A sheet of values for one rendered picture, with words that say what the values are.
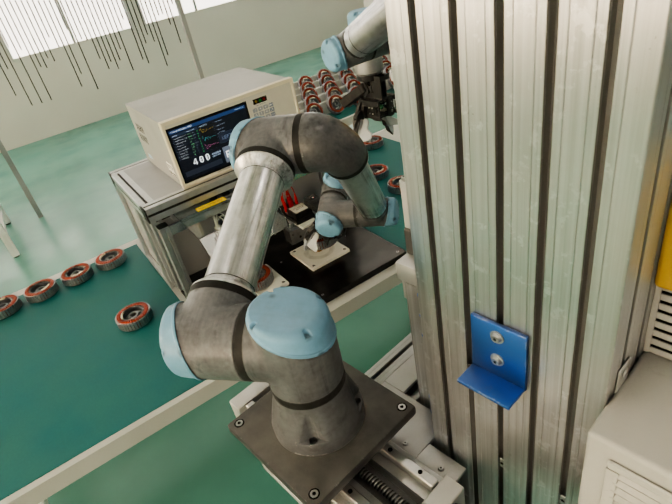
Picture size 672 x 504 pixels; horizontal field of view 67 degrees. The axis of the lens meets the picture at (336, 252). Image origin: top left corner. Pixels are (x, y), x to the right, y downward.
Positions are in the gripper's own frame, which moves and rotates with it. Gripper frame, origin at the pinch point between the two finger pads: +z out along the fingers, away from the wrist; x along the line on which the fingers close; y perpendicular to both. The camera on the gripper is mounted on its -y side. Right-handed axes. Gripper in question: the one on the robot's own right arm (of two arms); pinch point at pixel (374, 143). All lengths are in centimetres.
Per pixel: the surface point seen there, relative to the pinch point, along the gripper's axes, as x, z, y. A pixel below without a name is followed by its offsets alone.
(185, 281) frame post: -54, 30, -37
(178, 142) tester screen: -40, -10, -38
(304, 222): -12.9, 27.1, -25.2
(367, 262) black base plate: -7.9, 38.2, -2.8
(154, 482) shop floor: -90, 115, -57
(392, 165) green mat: 55, 40, -47
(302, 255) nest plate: -18.0, 36.9, -23.6
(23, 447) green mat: -111, 40, -25
